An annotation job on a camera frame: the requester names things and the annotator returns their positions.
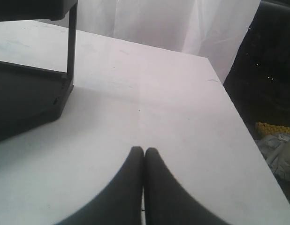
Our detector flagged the white backdrop curtain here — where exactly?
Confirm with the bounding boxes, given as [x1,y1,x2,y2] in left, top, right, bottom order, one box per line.
[77,0,260,82]

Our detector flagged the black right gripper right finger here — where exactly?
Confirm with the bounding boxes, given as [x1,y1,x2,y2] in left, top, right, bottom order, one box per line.
[144,148,227,225]

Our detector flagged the crumpled grey plastic bag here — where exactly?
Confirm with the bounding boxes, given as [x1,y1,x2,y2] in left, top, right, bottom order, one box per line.
[256,132,290,181]

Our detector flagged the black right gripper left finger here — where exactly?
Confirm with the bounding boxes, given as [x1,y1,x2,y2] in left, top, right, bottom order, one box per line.
[59,146,144,225]

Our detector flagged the yellow knitted cloth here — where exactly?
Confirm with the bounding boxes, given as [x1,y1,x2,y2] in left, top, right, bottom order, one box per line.
[255,122,290,137]

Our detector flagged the black two-tier shelf rack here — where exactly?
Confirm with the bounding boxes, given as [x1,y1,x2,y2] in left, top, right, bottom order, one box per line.
[0,0,78,142]

